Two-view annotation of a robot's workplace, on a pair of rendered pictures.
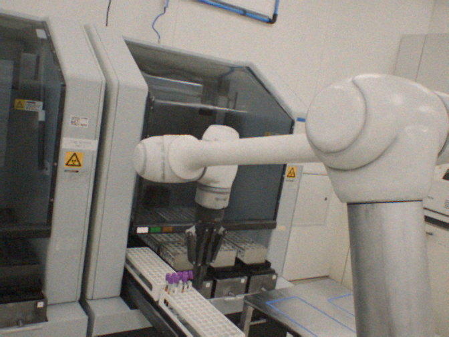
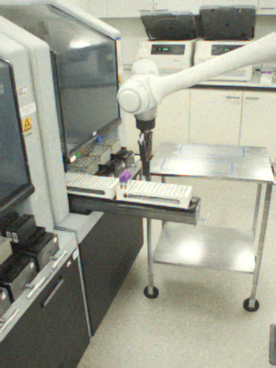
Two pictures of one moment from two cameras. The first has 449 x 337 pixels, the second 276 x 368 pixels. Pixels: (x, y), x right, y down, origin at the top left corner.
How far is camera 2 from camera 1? 83 cm
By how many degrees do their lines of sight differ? 39
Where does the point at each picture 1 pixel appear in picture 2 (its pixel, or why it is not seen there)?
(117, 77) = (28, 43)
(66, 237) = (38, 187)
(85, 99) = (20, 71)
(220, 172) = not seen: hidden behind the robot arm
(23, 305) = (48, 246)
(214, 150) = (186, 78)
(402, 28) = not seen: outside the picture
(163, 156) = (147, 94)
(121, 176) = (52, 124)
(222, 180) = not seen: hidden behind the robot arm
